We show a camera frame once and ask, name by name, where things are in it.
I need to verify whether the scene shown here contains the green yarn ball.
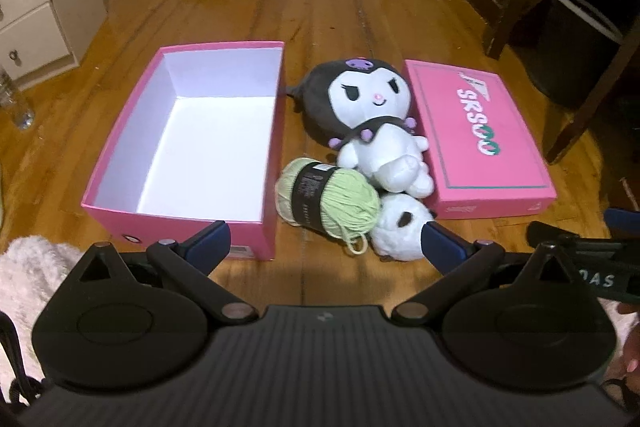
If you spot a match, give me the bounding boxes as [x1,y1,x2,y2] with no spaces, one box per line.
[276,157,384,256]

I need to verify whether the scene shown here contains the pink cardboard box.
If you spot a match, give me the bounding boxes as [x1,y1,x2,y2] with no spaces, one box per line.
[81,40,287,262]

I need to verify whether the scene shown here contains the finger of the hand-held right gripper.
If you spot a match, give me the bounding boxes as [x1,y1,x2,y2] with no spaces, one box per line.
[604,208,640,239]
[527,221,601,255]

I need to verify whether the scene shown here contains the black wrist strap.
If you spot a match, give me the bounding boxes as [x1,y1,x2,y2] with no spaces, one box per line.
[0,311,48,408]

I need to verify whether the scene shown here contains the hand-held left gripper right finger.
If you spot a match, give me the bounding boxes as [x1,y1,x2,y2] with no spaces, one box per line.
[390,222,581,326]

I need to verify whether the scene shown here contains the pink box lid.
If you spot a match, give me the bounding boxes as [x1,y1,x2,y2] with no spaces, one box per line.
[402,59,557,221]

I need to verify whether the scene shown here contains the white drawer cabinet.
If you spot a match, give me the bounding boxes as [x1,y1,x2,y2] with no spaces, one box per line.
[0,0,108,84]

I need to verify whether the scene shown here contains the white fluffy blanket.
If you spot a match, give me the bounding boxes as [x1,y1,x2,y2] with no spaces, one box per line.
[0,235,87,404]

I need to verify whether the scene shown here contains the black trash bin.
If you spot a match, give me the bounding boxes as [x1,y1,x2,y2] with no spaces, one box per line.
[520,0,627,108]

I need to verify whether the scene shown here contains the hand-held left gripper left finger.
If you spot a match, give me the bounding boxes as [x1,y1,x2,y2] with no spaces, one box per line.
[65,221,258,326]

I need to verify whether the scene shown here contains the person's right hand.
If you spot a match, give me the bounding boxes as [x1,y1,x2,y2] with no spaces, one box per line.
[616,302,640,379]

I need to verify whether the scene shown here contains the small white plush toy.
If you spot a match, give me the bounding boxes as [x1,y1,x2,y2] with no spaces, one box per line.
[369,192,439,263]

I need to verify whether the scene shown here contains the clear plastic bottle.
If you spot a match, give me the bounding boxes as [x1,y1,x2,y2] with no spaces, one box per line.
[0,67,36,130]

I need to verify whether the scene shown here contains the black and white plush toy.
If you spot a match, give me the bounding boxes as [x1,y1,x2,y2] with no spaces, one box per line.
[286,57,434,199]

